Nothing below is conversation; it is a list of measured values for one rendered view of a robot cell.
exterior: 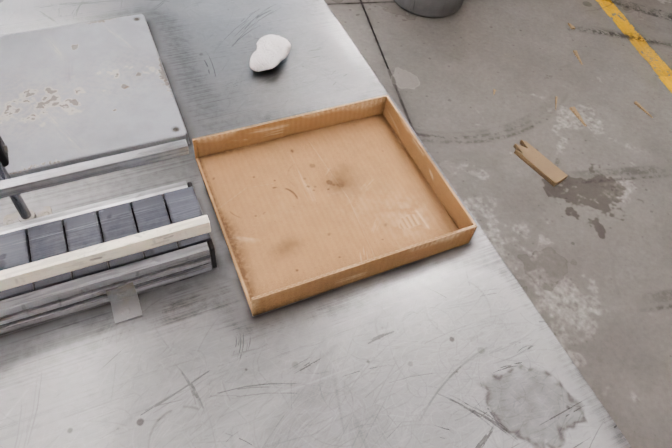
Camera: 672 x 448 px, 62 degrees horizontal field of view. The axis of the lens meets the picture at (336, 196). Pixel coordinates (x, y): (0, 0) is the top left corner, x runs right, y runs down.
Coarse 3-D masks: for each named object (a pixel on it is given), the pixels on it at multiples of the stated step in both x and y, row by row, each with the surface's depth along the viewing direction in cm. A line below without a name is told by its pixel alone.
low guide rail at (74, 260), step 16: (176, 224) 62; (192, 224) 62; (208, 224) 63; (112, 240) 60; (128, 240) 60; (144, 240) 60; (160, 240) 61; (176, 240) 62; (64, 256) 58; (80, 256) 58; (96, 256) 59; (112, 256) 60; (0, 272) 56; (16, 272) 56; (32, 272) 57; (48, 272) 58; (64, 272) 59; (0, 288) 57
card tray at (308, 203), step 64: (256, 128) 79; (320, 128) 84; (384, 128) 86; (256, 192) 76; (320, 192) 77; (384, 192) 78; (448, 192) 75; (256, 256) 70; (320, 256) 71; (384, 256) 67
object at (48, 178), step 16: (176, 144) 63; (96, 160) 60; (112, 160) 60; (128, 160) 61; (144, 160) 62; (160, 160) 63; (32, 176) 58; (48, 176) 58; (64, 176) 59; (80, 176) 60; (0, 192) 57; (16, 192) 58
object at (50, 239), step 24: (168, 192) 69; (192, 192) 69; (96, 216) 66; (120, 216) 66; (144, 216) 66; (168, 216) 67; (192, 216) 67; (0, 240) 62; (24, 240) 63; (48, 240) 63; (72, 240) 63; (96, 240) 64; (192, 240) 65; (0, 264) 61; (96, 264) 62; (120, 264) 62; (24, 288) 59
